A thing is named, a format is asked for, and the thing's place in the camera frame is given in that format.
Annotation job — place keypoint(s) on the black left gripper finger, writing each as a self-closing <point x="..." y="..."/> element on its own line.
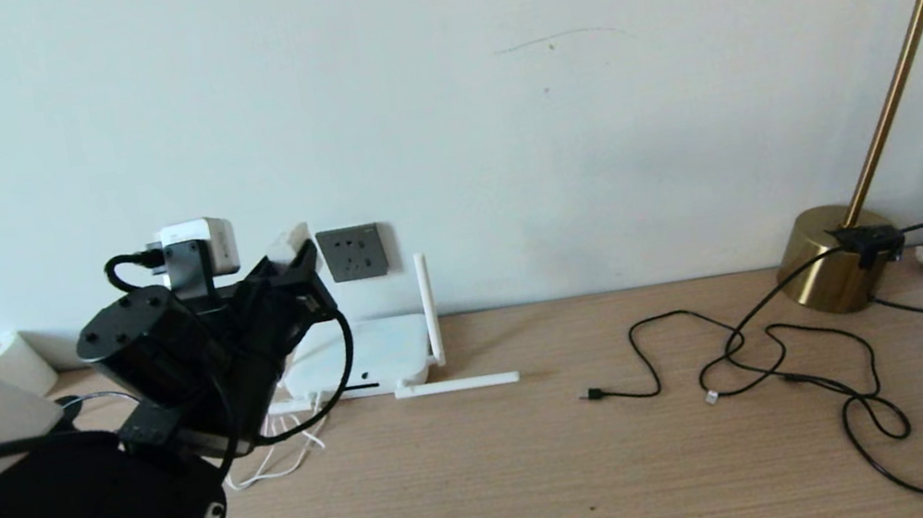
<point x="265" y="271"/>
<point x="314" y="274"/>

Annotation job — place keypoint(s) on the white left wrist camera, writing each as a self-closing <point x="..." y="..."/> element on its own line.
<point x="215" y="244"/>

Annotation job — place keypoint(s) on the white toilet paper roll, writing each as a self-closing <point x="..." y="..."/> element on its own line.
<point x="20" y="366"/>

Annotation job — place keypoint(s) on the grey wall socket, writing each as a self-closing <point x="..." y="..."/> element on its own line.
<point x="353" y="255"/>

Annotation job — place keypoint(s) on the white router with four antennas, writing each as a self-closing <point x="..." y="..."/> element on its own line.
<point x="392" y="350"/>

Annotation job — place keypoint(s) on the black round desk grommet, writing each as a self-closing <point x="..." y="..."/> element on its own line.
<point x="70" y="401"/>

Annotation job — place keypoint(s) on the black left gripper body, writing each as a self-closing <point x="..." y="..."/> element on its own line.
<point x="284" y="317"/>

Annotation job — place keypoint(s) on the white power adapter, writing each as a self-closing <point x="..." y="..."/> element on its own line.
<point x="290" y="243"/>

